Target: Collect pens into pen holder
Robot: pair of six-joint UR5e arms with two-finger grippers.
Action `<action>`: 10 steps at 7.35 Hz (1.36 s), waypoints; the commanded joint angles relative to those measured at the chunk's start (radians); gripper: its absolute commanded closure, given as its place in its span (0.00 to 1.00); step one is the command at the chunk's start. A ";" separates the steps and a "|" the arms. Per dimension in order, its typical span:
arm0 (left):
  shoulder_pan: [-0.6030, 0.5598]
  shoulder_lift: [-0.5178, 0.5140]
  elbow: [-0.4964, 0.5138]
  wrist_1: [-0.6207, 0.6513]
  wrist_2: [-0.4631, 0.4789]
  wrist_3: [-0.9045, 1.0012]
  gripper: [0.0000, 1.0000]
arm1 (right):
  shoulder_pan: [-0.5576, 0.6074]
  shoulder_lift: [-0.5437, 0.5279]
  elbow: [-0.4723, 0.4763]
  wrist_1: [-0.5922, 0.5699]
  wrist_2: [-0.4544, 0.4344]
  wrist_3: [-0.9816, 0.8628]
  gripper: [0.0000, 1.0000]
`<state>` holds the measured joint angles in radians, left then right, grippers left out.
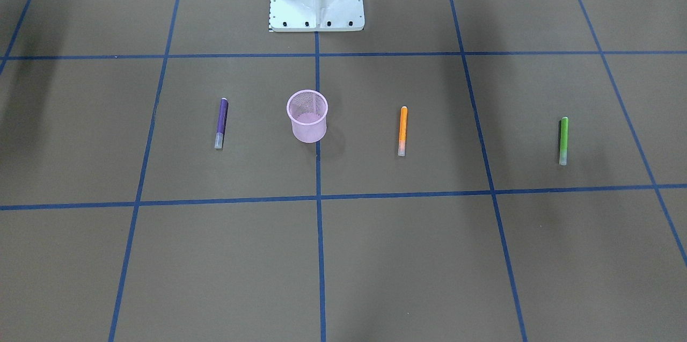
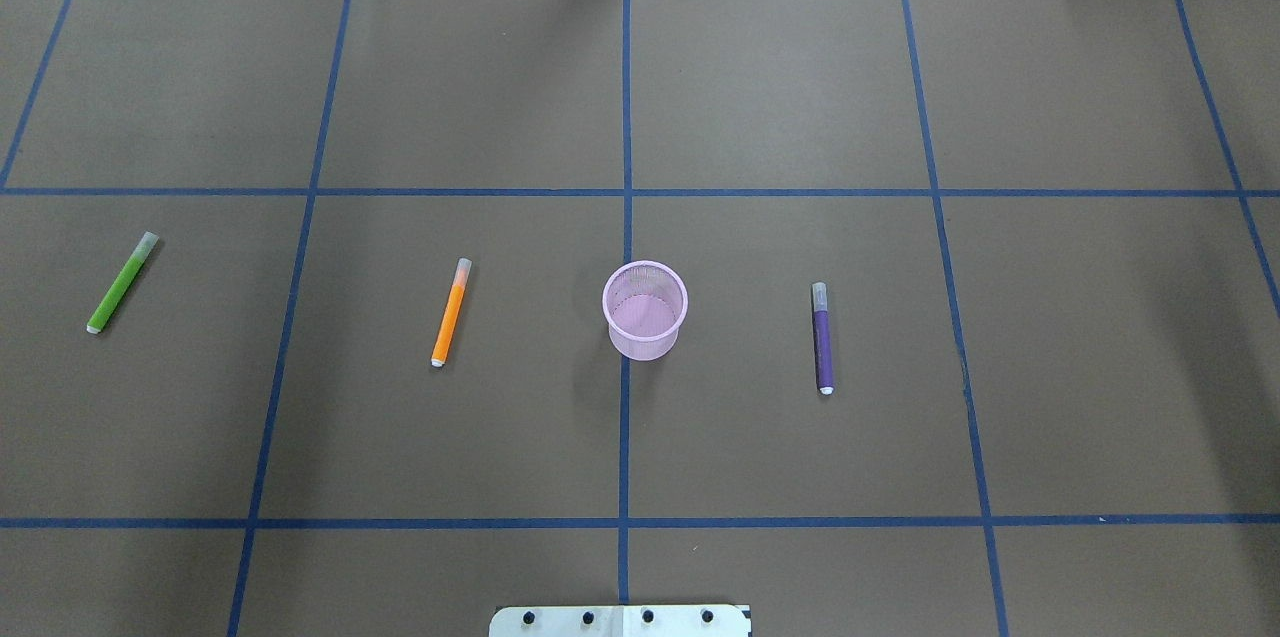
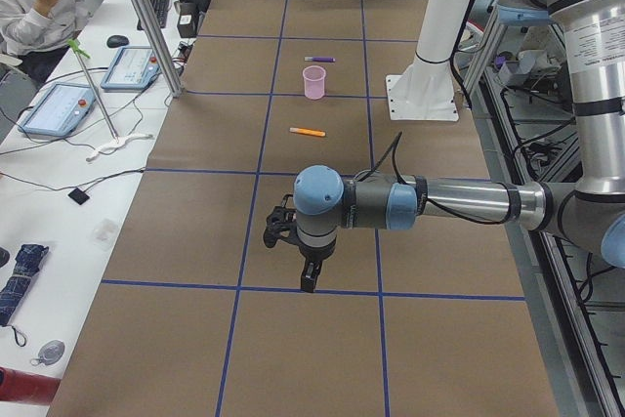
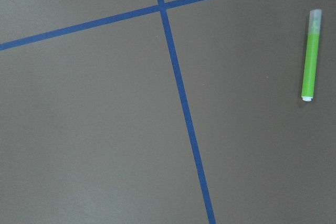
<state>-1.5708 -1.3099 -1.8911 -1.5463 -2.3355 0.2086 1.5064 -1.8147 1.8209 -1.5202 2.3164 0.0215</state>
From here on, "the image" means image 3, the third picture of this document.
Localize near blue teach pendant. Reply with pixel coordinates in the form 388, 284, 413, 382
18, 83, 95, 138

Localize small black square device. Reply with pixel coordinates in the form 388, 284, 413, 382
67, 188, 90, 205

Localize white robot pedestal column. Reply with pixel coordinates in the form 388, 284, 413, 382
386, 0, 471, 122

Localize black computer mouse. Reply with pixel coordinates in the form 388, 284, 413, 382
106, 35, 129, 49

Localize folded blue umbrella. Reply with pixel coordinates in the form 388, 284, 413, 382
1, 244, 49, 327

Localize purple marker pen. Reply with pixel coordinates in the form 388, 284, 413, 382
304, 56, 336, 63

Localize aluminium frame post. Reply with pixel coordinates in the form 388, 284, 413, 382
131, 0, 183, 98

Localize blue teach pendant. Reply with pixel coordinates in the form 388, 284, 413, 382
101, 46, 160, 92
18, 83, 95, 138

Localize pink mesh pen holder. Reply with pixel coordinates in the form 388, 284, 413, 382
302, 65, 326, 100

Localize black keyboard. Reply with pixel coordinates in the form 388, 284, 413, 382
149, 0, 171, 28

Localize seated person in grey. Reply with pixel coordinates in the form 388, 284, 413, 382
1, 0, 90, 84

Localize small clear plastic box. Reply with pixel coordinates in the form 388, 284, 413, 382
91, 218, 120, 250

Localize far blue teach pendant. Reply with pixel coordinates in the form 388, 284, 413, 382
101, 46, 160, 92

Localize metal rod with green clip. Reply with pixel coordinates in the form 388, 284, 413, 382
66, 38, 154, 163

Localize silver round keychain tag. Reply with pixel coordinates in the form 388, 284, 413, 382
30, 340, 65, 366

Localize red cylinder bottle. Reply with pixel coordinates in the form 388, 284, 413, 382
0, 367, 61, 405

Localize orange marker pen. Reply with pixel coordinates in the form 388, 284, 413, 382
289, 127, 326, 138

